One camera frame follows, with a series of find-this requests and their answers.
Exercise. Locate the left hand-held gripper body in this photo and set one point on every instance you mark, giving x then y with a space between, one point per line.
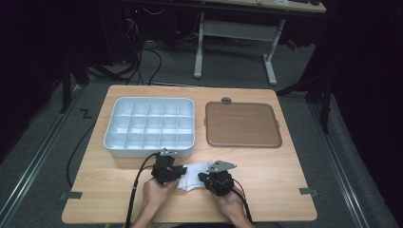
163 169

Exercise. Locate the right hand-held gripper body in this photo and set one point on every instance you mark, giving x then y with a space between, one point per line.
220 180

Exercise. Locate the white compartment storage box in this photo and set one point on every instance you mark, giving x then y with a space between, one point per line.
149 126

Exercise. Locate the person's right hand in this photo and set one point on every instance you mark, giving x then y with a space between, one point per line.
231 204

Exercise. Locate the person's left hand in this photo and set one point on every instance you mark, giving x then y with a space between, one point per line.
155 194

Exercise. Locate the brown tray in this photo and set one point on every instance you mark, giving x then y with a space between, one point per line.
242 125

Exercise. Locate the grey round table grommet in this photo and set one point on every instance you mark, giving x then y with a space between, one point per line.
226 100

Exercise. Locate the grey tape piece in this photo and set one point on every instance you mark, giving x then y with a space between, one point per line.
309 191
71 195

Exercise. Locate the black metal stand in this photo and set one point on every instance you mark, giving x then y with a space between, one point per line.
68 82
323 95

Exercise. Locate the white-legged wooden desk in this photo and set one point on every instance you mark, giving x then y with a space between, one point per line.
237 30

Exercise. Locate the metal floor rail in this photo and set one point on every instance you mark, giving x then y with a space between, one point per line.
340 164
34 155

